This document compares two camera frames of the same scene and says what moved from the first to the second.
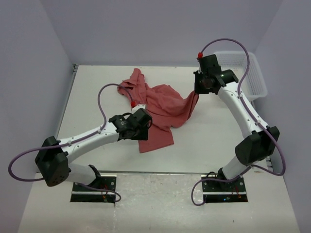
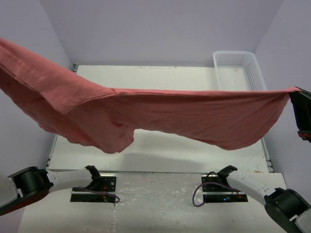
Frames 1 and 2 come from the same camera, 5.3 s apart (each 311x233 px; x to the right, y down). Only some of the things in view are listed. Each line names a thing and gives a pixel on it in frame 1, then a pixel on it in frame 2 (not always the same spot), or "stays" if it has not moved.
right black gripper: (198, 89) → (301, 102)
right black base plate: (217, 191) stays
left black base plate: (82, 194) stays
